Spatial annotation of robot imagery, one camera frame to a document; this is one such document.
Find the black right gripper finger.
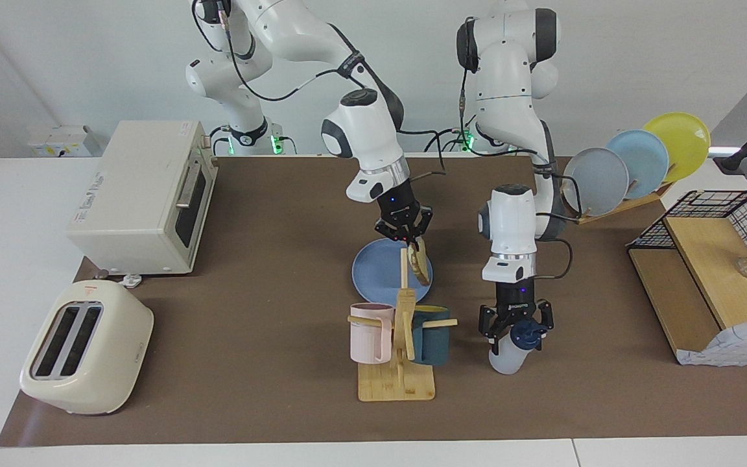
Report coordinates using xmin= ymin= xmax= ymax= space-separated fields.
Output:
xmin=412 ymin=209 xmax=433 ymax=250
xmin=375 ymin=221 xmax=408 ymax=244

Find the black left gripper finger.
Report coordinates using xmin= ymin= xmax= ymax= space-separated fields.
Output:
xmin=529 ymin=301 xmax=554 ymax=349
xmin=479 ymin=304 xmax=508 ymax=354

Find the clear squeeze bottle blue cap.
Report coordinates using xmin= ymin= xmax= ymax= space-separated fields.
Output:
xmin=488 ymin=318 xmax=551 ymax=376

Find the toasted bread slice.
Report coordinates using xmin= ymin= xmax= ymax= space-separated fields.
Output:
xmin=408 ymin=237 xmax=431 ymax=286

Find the blue round plate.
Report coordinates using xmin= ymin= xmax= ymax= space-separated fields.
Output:
xmin=352 ymin=238 xmax=434 ymax=305

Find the wooden plate rack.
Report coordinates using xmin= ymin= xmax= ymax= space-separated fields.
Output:
xmin=554 ymin=178 xmax=676 ymax=225

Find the grey plate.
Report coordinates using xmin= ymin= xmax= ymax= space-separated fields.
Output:
xmin=563 ymin=148 xmax=630 ymax=217

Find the light blue plate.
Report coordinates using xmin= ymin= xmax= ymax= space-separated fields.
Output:
xmin=607 ymin=130 xmax=670 ymax=200

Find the yellow plate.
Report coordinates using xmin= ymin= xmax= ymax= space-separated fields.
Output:
xmin=643 ymin=112 xmax=711 ymax=184

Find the dark teal mug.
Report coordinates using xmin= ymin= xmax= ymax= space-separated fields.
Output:
xmin=410 ymin=305 xmax=452 ymax=365

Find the pink mug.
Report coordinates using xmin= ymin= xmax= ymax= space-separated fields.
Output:
xmin=350 ymin=303 xmax=395 ymax=365

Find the wooden mug tree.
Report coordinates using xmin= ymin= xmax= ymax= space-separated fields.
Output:
xmin=348 ymin=248 xmax=458 ymax=402

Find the brown table mat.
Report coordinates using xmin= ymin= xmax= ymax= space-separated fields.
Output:
xmin=0 ymin=156 xmax=747 ymax=448

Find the wooden shelf stand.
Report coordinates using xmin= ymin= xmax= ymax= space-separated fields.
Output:
xmin=628 ymin=216 xmax=747 ymax=365

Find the white toaster oven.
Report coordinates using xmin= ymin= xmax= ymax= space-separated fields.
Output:
xmin=65 ymin=120 xmax=219 ymax=276

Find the cream two-slot toaster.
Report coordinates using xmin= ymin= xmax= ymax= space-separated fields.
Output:
xmin=19 ymin=280 xmax=154 ymax=416

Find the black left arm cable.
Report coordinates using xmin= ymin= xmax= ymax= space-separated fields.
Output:
xmin=458 ymin=65 xmax=573 ymax=281

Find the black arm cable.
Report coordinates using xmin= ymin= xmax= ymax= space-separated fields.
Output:
xmin=458 ymin=65 xmax=573 ymax=281
xmin=192 ymin=0 xmax=447 ymax=179

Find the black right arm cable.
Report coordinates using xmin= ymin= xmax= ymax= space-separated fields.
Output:
xmin=192 ymin=0 xmax=447 ymax=179

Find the black wire basket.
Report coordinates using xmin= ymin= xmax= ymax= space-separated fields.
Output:
xmin=626 ymin=190 xmax=747 ymax=305

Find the white wall box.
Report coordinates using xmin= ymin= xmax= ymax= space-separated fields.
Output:
xmin=27 ymin=125 xmax=102 ymax=158

